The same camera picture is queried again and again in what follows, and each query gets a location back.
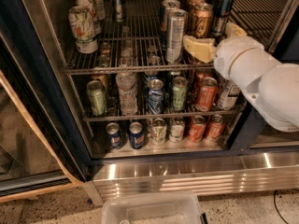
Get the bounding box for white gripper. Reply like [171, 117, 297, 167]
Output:
[183, 22, 265, 85]

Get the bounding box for orange copper can front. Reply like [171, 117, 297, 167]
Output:
[191, 3, 213, 38]

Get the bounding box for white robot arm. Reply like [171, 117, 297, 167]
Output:
[183, 22, 299, 133]

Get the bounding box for blue silver tall can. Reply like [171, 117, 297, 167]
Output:
[211, 0, 234, 36]

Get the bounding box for tall silver can front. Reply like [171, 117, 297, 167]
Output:
[165, 9, 188, 63]

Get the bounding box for green can middle centre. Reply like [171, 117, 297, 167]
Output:
[171, 77, 188, 111]

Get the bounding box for orange can middle shelf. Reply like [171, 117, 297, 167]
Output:
[195, 77, 218, 112]

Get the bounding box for blue pepsi can middle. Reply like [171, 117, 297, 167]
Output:
[148, 78, 164, 114]

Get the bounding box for blue pepsi can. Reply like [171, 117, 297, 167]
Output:
[148, 78, 164, 114]
[129, 121, 145, 149]
[106, 122, 122, 149]

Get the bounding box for dark fridge centre pillar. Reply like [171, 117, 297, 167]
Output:
[227, 104, 266, 151]

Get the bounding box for white green can bottom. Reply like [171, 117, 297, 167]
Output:
[151, 119, 167, 146]

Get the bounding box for tall silver can back left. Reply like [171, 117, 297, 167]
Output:
[111, 0, 126, 22]

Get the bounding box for white 7up can back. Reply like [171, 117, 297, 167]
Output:
[85, 0, 107, 21]

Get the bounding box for white 7up can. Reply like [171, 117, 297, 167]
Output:
[76, 0, 101, 35]
[68, 6, 98, 54]
[85, 0, 107, 21]

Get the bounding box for green can middle left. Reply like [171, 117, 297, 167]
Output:
[87, 80, 107, 116]

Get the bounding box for white 7up can front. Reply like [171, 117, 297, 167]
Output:
[68, 6, 98, 54]

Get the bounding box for white 7up can middle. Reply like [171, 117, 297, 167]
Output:
[76, 0, 101, 35]

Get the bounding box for stainless fridge base panel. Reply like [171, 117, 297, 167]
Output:
[83, 151, 299, 206]

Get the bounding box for blue pepsi can bottom left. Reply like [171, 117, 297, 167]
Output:
[106, 122, 122, 149]

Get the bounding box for glass fridge door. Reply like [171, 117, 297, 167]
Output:
[0, 31, 87, 203]

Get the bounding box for clear water bottle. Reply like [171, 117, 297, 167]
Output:
[116, 73, 138, 116]

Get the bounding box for clear plastic bin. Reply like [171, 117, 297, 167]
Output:
[102, 191, 208, 224]

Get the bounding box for top wire shelf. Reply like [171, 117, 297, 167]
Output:
[64, 0, 288, 75]

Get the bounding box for wire shelf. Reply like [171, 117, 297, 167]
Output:
[69, 74, 247, 122]
[64, 0, 288, 75]

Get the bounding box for middle wire shelf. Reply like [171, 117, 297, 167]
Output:
[69, 74, 247, 122]

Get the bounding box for black cable on floor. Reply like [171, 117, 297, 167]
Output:
[273, 189, 299, 224]

